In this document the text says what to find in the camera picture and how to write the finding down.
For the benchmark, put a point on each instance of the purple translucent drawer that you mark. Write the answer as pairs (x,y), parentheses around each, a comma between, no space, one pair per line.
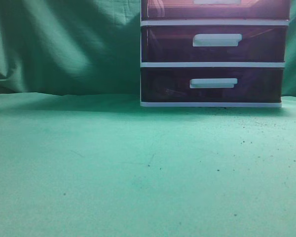
(210,9)
(213,43)
(227,85)

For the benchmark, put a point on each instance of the green cloth backdrop and cover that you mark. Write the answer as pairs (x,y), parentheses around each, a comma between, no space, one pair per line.
(79,156)

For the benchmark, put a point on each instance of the white plastic drawer cabinet frame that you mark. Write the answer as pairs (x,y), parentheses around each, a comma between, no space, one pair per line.
(209,22)

